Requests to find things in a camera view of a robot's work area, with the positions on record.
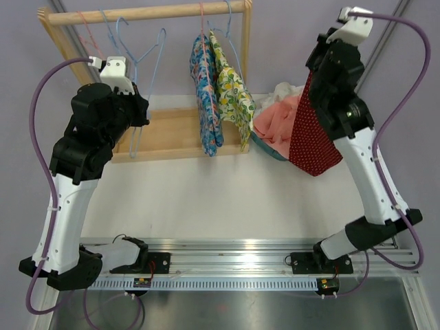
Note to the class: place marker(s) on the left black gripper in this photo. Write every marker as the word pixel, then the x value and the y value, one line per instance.
pixel 139 103

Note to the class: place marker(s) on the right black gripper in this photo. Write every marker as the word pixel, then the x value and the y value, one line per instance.
pixel 322 47

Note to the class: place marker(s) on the white skirt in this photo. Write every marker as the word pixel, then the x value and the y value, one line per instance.
pixel 281 91

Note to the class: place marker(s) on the red polka dot skirt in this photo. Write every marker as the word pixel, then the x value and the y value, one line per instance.
pixel 310 149

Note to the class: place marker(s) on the pink skirt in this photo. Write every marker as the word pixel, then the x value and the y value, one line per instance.
pixel 275 124

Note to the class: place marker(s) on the pink hanger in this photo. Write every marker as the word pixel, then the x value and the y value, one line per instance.
pixel 90 45
pixel 205 56

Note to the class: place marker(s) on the blue floral skirt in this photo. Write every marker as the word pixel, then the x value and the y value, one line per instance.
pixel 211 130

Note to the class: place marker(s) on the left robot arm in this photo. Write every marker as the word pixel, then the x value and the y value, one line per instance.
pixel 101 115

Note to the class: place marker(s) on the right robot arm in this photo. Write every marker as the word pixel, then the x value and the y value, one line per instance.
pixel 386 214

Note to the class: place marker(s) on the yellow lemon print skirt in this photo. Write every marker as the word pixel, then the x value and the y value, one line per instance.
pixel 234 100

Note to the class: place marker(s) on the wooden clothes rack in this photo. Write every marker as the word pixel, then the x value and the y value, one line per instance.
pixel 174 131

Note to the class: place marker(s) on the teal plastic basin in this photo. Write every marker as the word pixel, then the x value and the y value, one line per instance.
pixel 266 148

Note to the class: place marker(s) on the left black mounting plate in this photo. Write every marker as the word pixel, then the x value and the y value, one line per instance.
pixel 154 263

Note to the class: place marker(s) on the black mounting plate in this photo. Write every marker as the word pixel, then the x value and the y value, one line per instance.
pixel 312 263
pixel 154 263

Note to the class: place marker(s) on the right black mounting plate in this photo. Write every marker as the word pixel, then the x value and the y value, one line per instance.
pixel 312 263

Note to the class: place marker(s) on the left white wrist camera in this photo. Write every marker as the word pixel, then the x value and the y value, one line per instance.
pixel 114 72

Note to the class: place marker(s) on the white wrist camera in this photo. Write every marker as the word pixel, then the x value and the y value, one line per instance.
pixel 354 29
pixel 114 72

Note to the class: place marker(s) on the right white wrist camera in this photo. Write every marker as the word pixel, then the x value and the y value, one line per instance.
pixel 354 29

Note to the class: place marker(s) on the aluminium frame post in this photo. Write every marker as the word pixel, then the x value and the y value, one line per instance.
pixel 373 48

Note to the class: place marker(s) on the white slotted cable duct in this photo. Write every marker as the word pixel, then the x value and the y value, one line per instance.
pixel 213 284

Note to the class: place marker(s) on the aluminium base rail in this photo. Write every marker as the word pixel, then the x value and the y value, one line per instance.
pixel 263 257

